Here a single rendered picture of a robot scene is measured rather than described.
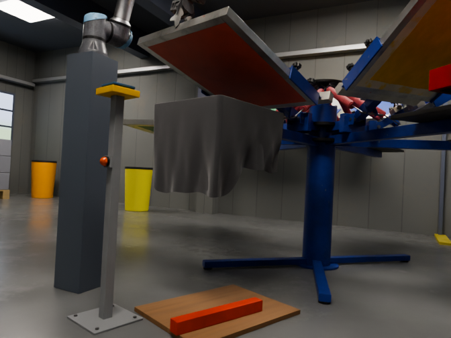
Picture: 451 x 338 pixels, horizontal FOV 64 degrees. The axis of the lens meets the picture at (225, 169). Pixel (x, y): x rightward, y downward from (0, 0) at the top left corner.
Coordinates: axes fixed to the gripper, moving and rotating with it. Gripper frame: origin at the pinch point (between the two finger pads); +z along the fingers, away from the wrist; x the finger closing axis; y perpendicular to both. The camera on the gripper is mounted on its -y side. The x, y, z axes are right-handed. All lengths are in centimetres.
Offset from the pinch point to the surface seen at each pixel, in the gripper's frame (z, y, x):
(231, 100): 28.9, -22.1, -18.7
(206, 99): 30.5, -14.0, -12.2
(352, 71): -14, -46, -77
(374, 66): -15, -57, -78
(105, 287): 114, 11, -7
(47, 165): 7, 583, -198
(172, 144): 48, 7, -18
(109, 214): 86, 11, 1
